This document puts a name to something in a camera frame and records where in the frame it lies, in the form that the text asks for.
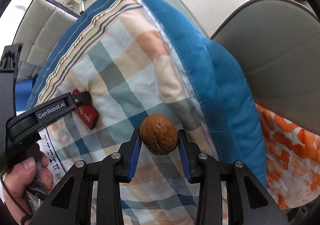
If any brown walnut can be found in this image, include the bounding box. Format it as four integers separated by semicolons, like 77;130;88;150
139;113;178;156

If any red cigarette pack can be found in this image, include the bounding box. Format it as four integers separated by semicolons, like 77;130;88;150
72;89;99;130

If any person left hand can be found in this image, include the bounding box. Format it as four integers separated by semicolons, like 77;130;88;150
3;152;54;224

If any white cardboard box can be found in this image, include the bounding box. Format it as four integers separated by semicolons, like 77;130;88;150
37;128;66;185

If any plaid blanket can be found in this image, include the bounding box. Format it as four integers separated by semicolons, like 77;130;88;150
24;0;268;225

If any orange white patterned cloth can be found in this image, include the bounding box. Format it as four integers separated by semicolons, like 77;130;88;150
255;104;320;209

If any grey padded sofa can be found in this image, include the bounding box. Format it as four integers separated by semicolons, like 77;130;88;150
12;0;80;82

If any grey chair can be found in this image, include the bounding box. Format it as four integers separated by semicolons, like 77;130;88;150
212;0;319;134

